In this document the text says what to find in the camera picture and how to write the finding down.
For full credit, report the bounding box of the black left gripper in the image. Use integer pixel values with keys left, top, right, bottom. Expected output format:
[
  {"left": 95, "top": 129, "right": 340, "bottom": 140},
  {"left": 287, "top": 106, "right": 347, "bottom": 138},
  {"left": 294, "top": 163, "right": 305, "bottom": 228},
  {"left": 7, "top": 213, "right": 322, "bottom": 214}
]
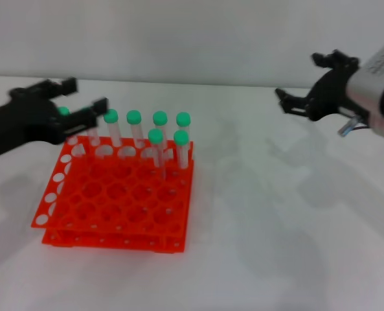
[{"left": 0, "top": 77, "right": 109, "bottom": 163}]

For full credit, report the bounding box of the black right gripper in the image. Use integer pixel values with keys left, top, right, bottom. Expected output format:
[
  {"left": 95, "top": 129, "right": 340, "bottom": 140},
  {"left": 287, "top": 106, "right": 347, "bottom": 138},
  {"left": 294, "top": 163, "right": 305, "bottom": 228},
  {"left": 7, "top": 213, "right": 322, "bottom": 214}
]
[{"left": 275, "top": 50, "right": 361, "bottom": 122}]

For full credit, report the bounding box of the clear test tube green cap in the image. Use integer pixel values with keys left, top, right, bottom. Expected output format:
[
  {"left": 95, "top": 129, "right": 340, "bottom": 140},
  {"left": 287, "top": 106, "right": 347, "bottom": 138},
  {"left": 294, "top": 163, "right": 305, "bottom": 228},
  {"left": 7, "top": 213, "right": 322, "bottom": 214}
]
[
  {"left": 152, "top": 111, "right": 170, "bottom": 153},
  {"left": 57, "top": 106, "right": 76, "bottom": 145},
  {"left": 148, "top": 128, "right": 167, "bottom": 181},
  {"left": 103, "top": 109, "right": 123, "bottom": 147},
  {"left": 173, "top": 130, "right": 190, "bottom": 170},
  {"left": 175, "top": 111, "right": 192, "bottom": 137},
  {"left": 87, "top": 126, "right": 100, "bottom": 146},
  {"left": 126, "top": 109, "right": 146, "bottom": 148}
]

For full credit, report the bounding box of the orange plastic test tube rack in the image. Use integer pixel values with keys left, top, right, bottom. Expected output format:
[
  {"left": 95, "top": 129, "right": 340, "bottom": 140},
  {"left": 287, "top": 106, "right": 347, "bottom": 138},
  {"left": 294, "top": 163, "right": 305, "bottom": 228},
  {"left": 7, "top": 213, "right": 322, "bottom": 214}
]
[{"left": 30, "top": 135, "right": 195, "bottom": 254}]

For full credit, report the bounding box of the metal plug on right wrist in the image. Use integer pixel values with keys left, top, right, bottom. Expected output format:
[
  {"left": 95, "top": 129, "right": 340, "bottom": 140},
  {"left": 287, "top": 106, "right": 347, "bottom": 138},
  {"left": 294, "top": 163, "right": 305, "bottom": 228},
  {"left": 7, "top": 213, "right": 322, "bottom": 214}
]
[{"left": 337, "top": 117, "right": 363, "bottom": 137}]

